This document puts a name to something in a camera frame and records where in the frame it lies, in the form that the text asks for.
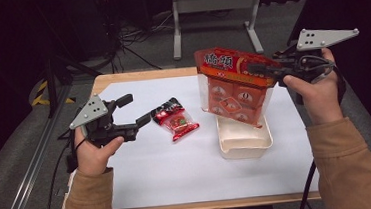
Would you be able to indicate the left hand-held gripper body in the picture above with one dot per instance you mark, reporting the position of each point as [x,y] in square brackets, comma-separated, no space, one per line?
[92,112]

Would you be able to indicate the white table mat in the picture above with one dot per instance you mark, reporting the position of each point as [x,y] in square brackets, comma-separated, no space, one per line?
[178,172]

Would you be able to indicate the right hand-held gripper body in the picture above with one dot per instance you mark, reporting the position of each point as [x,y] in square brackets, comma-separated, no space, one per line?
[318,39]

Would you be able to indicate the wooden table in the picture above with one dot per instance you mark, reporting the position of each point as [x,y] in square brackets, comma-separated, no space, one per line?
[144,75]

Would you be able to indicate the small red and black packet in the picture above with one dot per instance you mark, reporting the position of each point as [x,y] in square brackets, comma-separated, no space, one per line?
[176,120]

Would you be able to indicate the white plastic container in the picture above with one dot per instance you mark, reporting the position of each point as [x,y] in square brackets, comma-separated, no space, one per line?
[243,143]

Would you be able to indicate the person's right hand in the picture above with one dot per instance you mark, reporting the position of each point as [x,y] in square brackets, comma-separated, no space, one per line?
[322,100]

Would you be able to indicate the yellow and black floor tape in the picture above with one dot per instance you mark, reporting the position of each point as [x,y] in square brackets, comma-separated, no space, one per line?
[39,96]

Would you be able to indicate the orange snack packet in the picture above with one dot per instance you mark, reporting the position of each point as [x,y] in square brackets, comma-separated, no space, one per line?
[233,94]

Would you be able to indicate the person's left hand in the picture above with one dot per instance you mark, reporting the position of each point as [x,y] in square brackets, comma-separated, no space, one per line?
[92,158]

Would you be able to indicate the grey metal stand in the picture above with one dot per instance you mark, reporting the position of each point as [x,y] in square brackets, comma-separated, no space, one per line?
[215,2]

